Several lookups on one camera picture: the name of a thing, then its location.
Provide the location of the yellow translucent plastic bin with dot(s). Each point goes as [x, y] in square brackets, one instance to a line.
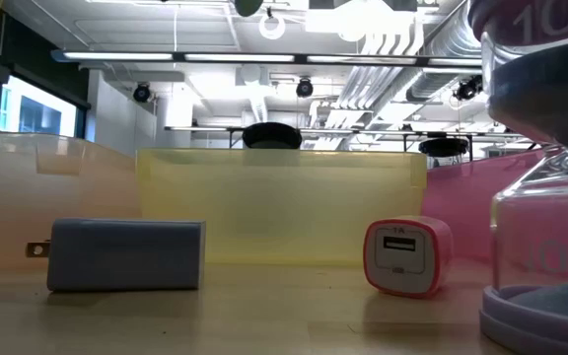
[284, 207]

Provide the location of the black track spotlight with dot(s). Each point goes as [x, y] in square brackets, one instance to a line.
[305, 89]
[467, 90]
[141, 92]

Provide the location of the long black-framed table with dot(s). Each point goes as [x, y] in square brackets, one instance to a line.
[205, 128]

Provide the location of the pink cube USB charger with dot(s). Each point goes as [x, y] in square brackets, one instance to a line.
[402, 261]

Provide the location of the pink-red translucent plastic bin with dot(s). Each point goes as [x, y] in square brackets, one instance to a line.
[461, 207]

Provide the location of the large bright window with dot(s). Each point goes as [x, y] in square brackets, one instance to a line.
[37, 113]

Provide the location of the orange translucent plastic bin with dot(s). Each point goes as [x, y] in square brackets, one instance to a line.
[18, 197]

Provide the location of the lavender hourglass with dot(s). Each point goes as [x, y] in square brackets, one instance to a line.
[545, 236]

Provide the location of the lavender flat wall charger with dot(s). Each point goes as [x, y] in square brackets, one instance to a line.
[126, 256]

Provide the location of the silver ventilation duct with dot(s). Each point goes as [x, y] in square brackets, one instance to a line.
[442, 49]

